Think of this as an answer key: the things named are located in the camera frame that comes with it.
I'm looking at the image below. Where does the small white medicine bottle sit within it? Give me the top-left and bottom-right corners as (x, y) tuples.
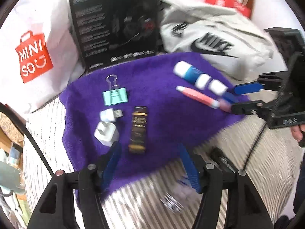
(208, 79), (228, 96)

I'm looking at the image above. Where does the pink tube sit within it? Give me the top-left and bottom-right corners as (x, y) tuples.
(176, 86), (232, 113)

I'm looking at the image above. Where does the white power adapter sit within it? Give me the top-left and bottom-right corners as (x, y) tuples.
(94, 121), (119, 147)

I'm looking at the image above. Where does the clear plastic candy bottle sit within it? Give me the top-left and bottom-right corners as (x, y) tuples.
(160, 181), (197, 214)

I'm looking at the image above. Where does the black gold tube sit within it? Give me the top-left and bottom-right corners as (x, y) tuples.
(128, 106), (148, 154)

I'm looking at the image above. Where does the blue white vaseline bottle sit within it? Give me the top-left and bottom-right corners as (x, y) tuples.
(173, 61), (211, 90)

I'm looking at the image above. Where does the small white USB adapter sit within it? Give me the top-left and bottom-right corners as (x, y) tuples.
(100, 109), (123, 123)

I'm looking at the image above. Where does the teal binder clip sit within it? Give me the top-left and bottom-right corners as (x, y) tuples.
(102, 74), (128, 106)

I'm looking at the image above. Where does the person's right hand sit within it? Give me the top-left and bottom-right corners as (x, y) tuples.
(291, 125), (305, 143)

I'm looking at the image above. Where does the grey Nike bag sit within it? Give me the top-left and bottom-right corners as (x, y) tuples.
(159, 0), (274, 80)

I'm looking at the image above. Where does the red paper bag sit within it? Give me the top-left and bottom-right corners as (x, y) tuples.
(204, 0), (251, 19)

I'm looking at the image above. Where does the grey green kettle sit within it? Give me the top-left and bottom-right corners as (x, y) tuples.
(0, 162), (25, 195)

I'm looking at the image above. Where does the patterned brown notebook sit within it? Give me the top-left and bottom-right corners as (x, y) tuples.
(0, 112), (24, 145)

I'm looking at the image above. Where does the white Miniso plastic bag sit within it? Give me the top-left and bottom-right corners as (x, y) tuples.
(1, 0), (84, 114)

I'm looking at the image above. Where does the black headset box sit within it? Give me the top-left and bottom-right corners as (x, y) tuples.
(68, 0), (159, 72)

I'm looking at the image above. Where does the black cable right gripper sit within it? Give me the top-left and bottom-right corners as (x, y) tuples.
(241, 78), (287, 171)

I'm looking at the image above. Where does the black cable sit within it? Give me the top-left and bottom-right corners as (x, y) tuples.
(0, 102), (55, 177)

